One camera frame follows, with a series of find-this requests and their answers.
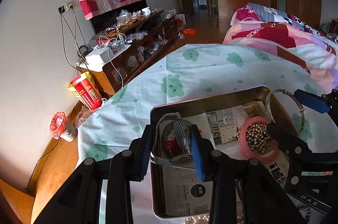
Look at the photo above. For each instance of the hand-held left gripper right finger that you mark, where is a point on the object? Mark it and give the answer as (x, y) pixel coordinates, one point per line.
(200, 158)

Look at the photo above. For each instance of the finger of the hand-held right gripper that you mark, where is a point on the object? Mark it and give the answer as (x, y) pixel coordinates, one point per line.
(311, 101)
(287, 138)

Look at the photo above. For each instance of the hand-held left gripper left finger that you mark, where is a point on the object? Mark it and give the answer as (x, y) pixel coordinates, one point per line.
(145, 150)

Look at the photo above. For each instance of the small red trinket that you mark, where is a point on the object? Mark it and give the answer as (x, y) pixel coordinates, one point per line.
(169, 146)

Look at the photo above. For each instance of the silver wrist watch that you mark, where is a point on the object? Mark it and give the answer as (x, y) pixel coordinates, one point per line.
(182, 134)

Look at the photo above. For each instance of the silver bangle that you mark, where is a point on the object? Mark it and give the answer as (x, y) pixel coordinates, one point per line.
(269, 107)

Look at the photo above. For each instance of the pink metal tin box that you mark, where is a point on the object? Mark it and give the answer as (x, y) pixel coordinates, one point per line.
(158, 187)

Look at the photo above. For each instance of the pink bangle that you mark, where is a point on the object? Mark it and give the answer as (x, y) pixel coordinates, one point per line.
(244, 144)

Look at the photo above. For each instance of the printed paper sheet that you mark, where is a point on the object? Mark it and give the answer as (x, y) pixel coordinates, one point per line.
(184, 195)

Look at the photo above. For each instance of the clear plastic bag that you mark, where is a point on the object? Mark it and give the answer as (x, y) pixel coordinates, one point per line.
(83, 115)

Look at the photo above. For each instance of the bed with patchwork quilt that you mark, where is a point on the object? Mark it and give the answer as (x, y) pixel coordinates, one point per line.
(277, 39)

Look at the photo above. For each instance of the wooden television cabinet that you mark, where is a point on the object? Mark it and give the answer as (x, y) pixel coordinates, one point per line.
(105, 78)

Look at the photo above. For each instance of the red and yellow bag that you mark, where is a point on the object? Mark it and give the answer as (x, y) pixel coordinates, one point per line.
(85, 92)

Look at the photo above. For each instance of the trash bin with red liner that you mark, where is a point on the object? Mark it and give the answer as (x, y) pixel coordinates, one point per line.
(62, 127)

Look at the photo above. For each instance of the white cardboard box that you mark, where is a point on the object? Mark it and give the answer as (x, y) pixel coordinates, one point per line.
(99, 56)

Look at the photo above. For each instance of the orange item on floor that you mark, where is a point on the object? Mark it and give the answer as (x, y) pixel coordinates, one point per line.
(188, 32)

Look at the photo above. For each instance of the white paper bag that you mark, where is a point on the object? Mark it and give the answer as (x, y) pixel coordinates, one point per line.
(181, 21)

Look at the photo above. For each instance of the black television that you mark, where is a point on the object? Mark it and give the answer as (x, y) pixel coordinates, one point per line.
(105, 20)

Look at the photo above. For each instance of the white mug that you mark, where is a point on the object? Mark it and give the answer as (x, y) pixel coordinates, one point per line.
(146, 11)

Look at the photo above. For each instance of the wall power outlet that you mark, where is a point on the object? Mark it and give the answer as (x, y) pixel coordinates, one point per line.
(66, 7)

